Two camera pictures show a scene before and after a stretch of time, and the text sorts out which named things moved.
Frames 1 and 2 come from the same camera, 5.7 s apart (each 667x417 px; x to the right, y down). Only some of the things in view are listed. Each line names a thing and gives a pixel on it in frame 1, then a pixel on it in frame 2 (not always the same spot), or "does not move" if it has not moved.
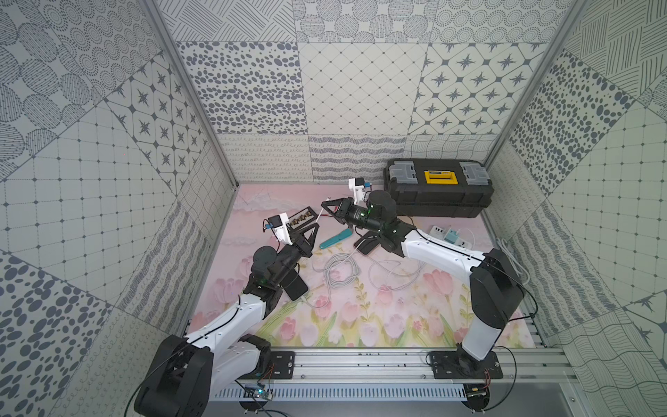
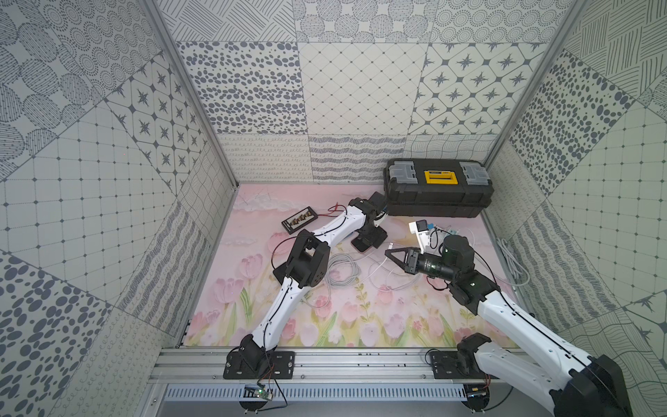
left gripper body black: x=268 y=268 -> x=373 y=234
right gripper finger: x=345 y=204 -> x=411 y=264
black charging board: x=301 y=218 does not move
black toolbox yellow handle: x=439 y=187 does not move
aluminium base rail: x=534 y=366 does not move
